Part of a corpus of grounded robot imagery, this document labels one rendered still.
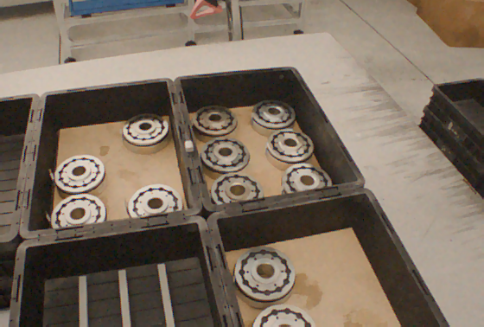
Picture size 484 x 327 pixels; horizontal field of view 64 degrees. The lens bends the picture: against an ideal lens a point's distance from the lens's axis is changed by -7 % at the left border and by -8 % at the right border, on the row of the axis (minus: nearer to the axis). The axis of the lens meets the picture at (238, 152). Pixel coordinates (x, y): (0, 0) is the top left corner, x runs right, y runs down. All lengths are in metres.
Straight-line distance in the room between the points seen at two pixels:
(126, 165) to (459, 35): 3.11
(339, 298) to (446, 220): 0.46
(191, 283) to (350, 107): 0.82
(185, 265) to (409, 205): 0.60
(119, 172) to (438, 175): 0.83
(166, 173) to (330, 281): 0.39
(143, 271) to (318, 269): 0.31
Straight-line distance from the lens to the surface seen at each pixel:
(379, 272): 0.78
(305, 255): 0.77
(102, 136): 0.99
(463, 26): 3.62
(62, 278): 0.77
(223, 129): 0.94
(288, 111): 1.00
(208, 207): 0.69
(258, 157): 0.92
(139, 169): 0.90
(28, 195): 0.79
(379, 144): 1.24
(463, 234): 1.12
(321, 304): 0.73
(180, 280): 0.73
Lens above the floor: 1.47
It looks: 44 degrees down
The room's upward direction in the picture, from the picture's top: 4 degrees clockwise
